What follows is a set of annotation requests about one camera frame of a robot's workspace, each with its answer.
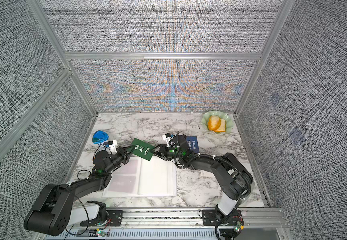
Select green glass plate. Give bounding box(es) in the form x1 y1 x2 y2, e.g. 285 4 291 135
201 111 234 134

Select aluminium front rail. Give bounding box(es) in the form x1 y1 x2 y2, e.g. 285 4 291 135
32 208 292 240

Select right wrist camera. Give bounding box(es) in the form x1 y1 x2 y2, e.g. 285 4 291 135
162 132 179 148

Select white photo album book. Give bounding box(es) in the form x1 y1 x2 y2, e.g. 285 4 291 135
102 156 177 198

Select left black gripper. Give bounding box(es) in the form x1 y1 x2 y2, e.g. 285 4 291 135
105 145 135 175

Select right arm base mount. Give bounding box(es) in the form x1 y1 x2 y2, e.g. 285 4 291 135
200 209 244 232

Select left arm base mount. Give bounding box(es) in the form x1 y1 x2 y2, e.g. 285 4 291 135
79 201 123 227

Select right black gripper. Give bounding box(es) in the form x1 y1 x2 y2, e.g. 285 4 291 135
149 144 183 162

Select bread piece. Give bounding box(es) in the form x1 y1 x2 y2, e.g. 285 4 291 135
207 115 226 133

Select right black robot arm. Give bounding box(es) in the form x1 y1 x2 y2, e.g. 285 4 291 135
150 144 253 217

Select blue card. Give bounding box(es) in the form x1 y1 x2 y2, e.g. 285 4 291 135
186 136 199 153

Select white card grey print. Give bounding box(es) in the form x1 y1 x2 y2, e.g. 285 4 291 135
200 170 214 178

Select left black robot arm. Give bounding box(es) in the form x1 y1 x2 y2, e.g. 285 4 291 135
23 146 134 236

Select green card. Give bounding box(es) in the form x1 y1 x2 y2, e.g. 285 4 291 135
131 138 154 161

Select blue lidded cup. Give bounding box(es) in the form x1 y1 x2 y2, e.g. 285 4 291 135
92 130 108 145

